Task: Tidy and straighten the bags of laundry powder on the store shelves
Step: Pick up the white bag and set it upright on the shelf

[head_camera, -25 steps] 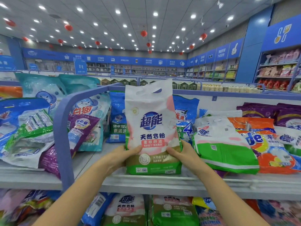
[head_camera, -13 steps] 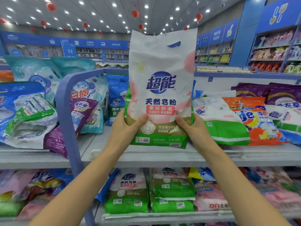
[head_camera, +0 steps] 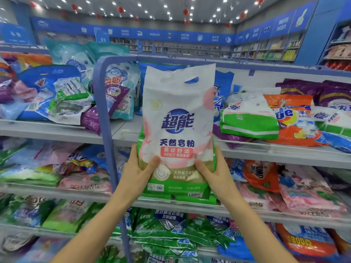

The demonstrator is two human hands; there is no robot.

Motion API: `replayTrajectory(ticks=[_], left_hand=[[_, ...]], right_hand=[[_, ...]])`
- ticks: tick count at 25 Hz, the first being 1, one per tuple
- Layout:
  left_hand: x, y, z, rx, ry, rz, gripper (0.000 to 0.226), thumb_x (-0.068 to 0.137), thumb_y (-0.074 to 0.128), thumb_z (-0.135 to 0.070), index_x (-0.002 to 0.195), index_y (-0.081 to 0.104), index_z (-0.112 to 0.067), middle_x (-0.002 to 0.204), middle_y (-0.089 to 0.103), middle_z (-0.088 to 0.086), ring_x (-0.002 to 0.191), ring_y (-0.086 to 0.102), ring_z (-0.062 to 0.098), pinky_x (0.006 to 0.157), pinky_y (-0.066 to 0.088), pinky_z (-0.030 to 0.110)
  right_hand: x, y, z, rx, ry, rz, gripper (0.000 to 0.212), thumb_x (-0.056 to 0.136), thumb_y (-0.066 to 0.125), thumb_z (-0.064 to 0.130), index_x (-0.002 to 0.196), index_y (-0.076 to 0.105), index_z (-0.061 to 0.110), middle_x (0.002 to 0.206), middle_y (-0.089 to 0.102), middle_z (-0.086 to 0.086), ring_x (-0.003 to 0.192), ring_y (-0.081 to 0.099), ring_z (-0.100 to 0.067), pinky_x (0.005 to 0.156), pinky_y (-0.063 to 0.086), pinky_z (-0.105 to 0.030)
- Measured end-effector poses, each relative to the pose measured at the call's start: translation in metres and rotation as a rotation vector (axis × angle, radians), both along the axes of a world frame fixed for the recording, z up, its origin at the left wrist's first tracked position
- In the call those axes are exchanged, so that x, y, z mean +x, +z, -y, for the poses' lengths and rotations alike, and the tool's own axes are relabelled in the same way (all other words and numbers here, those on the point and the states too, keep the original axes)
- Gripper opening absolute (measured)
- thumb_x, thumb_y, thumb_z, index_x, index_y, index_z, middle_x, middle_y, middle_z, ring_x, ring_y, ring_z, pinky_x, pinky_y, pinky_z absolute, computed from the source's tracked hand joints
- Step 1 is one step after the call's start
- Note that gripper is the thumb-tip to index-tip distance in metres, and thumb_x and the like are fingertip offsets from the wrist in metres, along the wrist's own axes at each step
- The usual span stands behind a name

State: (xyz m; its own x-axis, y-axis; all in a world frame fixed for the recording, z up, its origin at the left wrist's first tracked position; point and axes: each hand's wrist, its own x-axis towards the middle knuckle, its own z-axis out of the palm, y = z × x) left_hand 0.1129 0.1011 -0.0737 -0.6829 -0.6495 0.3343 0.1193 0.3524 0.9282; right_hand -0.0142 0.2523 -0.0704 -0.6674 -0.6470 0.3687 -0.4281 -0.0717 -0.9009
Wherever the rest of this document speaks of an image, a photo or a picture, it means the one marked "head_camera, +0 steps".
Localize person's right forearm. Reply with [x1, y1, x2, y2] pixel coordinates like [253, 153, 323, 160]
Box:
[225, 197, 299, 263]

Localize wall rack with pink goods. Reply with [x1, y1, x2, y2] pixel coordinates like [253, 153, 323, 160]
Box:
[321, 24, 351, 72]

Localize blue wall sign band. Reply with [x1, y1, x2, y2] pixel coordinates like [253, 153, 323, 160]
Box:
[30, 1, 316, 47]

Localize small blue hanging sign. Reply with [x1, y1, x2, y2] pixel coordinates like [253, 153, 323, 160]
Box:
[94, 27, 110, 44]

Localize hanging red lanterns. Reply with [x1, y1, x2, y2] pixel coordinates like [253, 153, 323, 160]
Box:
[30, 0, 267, 25]

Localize white green detergent bag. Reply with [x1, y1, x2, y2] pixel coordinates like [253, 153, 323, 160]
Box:
[137, 63, 218, 185]
[220, 96, 279, 129]
[220, 126, 280, 142]

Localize plain blue detergent bag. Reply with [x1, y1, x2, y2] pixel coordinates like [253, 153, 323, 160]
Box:
[218, 219, 257, 262]

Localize teal Baimao bag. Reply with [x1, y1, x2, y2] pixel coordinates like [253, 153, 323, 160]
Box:
[104, 63, 142, 121]

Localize person's right hand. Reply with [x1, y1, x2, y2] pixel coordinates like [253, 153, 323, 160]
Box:
[195, 145, 242, 209]

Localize blue aisle sign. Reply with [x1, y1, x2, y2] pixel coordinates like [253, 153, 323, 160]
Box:
[0, 23, 31, 44]

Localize pink purple detergent bag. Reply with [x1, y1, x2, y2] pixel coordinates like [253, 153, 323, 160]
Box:
[0, 54, 36, 121]

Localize blue detergent bag green band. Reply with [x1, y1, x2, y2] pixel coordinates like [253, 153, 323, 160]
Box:
[214, 70, 235, 100]
[135, 62, 146, 115]

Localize person's left hand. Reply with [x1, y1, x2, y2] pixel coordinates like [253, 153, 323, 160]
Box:
[112, 144, 161, 209]

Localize purple detergent bag white label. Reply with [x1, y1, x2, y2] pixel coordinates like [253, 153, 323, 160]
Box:
[81, 85, 131, 135]
[213, 122, 248, 144]

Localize pile of pink detergent bags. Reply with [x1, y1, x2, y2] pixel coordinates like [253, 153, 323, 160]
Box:
[227, 159, 351, 217]

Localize far wall racks with goods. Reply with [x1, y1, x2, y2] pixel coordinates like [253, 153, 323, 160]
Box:
[35, 30, 305, 64]

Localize grey shelf with blue frame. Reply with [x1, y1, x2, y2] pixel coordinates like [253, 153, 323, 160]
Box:
[0, 54, 351, 263]

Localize ceiling spotlights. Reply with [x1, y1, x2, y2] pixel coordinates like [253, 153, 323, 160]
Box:
[41, 0, 248, 22]

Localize person's left forearm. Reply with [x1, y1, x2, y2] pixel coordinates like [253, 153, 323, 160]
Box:
[52, 197, 139, 263]

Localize purple detergent bag gold oval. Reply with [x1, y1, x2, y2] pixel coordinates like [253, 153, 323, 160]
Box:
[318, 80, 351, 110]
[276, 79, 321, 96]

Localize clear green-print detergent bag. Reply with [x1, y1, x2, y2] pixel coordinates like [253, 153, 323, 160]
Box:
[35, 77, 94, 126]

